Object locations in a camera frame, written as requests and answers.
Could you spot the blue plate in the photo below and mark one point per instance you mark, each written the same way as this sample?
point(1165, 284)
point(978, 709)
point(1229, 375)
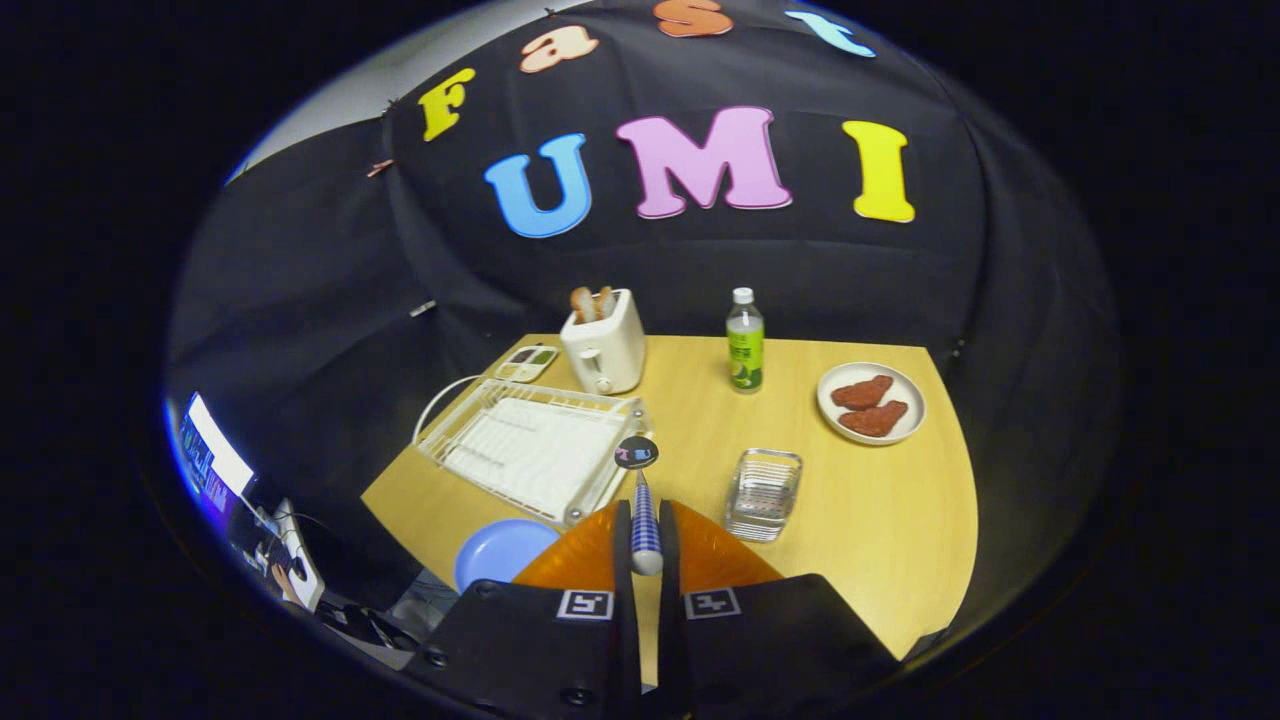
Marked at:
point(495, 555)

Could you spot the white toaster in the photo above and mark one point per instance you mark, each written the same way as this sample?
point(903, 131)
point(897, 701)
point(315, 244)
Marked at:
point(610, 355)

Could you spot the pink clip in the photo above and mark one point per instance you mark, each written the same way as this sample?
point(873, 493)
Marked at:
point(380, 167)

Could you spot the black backdrop cloth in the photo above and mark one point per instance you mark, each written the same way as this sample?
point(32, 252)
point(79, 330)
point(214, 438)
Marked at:
point(300, 280)

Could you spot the silver clip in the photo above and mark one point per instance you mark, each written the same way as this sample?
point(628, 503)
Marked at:
point(422, 308)

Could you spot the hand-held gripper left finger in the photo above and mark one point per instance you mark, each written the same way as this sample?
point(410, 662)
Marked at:
point(520, 640)

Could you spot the brown toast slice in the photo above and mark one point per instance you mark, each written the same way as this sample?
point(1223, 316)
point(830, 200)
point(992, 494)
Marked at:
point(583, 304)
point(606, 301)

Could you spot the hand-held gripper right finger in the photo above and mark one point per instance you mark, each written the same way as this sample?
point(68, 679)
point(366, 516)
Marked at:
point(780, 640)

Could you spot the red meat piece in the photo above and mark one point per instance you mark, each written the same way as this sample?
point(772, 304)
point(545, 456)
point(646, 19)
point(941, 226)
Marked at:
point(862, 392)
point(875, 419)

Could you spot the computer monitor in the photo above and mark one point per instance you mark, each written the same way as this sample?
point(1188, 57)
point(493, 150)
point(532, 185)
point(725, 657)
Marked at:
point(215, 455)

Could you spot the white plate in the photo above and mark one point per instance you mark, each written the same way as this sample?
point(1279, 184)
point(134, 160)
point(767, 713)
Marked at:
point(905, 385)

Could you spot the small white compartment tray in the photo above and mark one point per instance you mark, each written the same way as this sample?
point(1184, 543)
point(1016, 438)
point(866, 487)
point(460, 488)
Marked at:
point(527, 364)

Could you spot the green label drink bottle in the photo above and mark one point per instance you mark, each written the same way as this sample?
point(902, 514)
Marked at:
point(745, 355)

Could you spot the white edged flat device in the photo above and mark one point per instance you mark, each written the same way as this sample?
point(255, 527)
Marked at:
point(300, 560)

